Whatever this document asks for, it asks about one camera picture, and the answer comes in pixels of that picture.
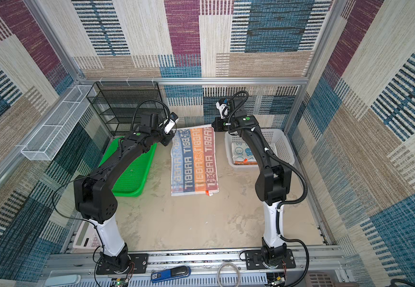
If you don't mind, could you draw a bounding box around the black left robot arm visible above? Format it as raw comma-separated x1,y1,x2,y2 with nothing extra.
73,112,179,261

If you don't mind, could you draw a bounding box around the blue black stapler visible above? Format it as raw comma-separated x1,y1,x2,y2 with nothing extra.
150,265,191,283

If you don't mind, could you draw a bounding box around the blue patterned towel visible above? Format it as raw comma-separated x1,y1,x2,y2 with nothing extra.
231,142,256,165

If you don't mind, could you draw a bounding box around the orange bunny pattern towel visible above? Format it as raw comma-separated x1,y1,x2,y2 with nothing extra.
235,160,257,165

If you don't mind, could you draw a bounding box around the black wire mesh shelf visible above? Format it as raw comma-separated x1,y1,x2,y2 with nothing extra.
86,81,166,137

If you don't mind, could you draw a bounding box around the white wire mesh tray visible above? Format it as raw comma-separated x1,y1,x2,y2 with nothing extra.
21,85,91,161

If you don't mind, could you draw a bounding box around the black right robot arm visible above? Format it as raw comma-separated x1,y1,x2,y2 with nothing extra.
212,93,308,269

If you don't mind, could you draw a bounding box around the white desk calculator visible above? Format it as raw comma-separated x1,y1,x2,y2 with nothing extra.
72,221,101,249

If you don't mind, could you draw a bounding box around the light blue flat object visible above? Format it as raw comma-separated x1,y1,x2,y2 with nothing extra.
44,275,82,287

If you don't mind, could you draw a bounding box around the coiled white cable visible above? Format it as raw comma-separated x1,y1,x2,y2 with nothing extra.
217,262,242,287

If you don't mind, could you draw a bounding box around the white plastic basket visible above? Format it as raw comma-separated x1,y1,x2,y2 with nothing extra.
225,129,295,171

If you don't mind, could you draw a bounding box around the green plastic laundry basket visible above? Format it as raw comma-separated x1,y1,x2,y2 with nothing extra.
111,143,157,197

